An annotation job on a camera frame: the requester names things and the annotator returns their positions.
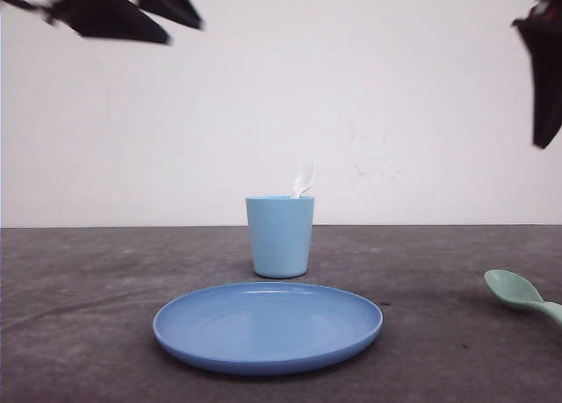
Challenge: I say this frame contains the blue plastic plate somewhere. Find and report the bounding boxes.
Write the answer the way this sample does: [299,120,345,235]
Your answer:
[153,282,384,376]

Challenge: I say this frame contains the light blue plastic cup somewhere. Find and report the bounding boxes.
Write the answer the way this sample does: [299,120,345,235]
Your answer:
[245,196,315,279]

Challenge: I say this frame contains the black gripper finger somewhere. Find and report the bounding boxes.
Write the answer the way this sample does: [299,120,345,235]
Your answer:
[1,0,169,44]
[512,7,561,149]
[126,0,204,29]

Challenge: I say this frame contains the mint green spoon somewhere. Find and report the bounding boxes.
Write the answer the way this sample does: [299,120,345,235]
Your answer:
[484,269,561,325]

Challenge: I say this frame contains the white plastic fork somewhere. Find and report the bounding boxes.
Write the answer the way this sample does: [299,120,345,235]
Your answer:
[291,155,315,198]

